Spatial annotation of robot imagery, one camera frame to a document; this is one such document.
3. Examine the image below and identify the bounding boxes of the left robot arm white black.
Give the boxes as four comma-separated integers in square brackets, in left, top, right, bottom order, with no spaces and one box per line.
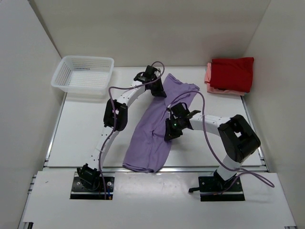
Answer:
[77,61,166,192]

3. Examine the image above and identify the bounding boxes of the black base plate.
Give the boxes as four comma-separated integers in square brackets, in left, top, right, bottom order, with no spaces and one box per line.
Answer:
[70,173,115,200]
[198,176,245,202]

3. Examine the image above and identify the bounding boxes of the white plastic basket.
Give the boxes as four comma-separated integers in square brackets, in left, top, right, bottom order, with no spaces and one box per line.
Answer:
[51,55,114,96]

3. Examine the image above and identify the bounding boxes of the aluminium rail frame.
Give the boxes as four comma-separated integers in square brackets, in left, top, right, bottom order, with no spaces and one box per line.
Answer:
[18,95,297,229]

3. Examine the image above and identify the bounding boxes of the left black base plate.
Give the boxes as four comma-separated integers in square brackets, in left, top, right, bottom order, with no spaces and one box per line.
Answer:
[70,173,115,200]

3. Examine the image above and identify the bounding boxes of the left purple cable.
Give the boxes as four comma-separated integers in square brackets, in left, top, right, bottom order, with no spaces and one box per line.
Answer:
[97,61,165,200]

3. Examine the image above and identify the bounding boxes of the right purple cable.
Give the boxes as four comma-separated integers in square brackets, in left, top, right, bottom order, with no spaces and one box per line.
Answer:
[166,90,275,196]

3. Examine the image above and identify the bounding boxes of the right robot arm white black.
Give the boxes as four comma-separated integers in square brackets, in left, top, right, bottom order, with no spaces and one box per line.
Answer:
[164,103,261,192]

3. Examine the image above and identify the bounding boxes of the purple t shirt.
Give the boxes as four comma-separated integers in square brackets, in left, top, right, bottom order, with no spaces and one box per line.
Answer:
[122,74,200,173]

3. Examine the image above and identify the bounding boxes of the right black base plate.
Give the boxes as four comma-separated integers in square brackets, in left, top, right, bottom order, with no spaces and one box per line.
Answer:
[198,176,245,202]

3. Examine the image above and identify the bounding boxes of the purple cable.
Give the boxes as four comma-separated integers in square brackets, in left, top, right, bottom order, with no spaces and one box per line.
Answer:
[97,61,165,200]
[166,90,275,196]

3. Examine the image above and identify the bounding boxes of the red folded t shirt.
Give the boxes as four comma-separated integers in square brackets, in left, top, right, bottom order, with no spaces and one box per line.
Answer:
[210,57,254,93]

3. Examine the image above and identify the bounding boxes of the pink folded t shirt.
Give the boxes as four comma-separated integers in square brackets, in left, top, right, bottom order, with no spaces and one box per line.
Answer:
[204,62,245,96]

